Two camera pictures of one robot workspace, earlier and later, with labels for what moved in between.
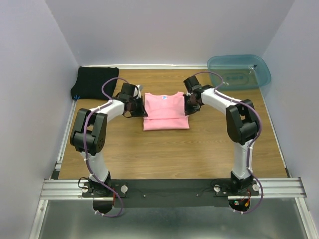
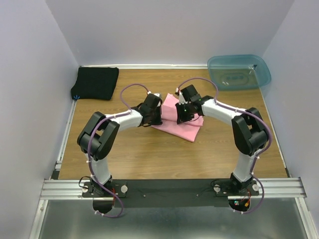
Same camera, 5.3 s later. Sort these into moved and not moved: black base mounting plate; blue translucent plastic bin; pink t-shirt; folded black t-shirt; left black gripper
Moved: left black gripper; pink t-shirt
Not moved: black base mounting plate; blue translucent plastic bin; folded black t-shirt
